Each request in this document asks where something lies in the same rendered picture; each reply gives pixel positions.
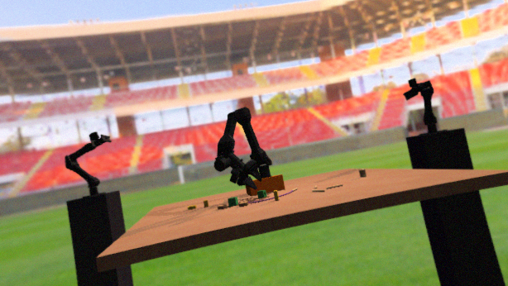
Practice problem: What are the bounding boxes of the green rectangular block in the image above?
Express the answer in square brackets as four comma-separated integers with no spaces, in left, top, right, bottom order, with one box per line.
[228,197,238,207]

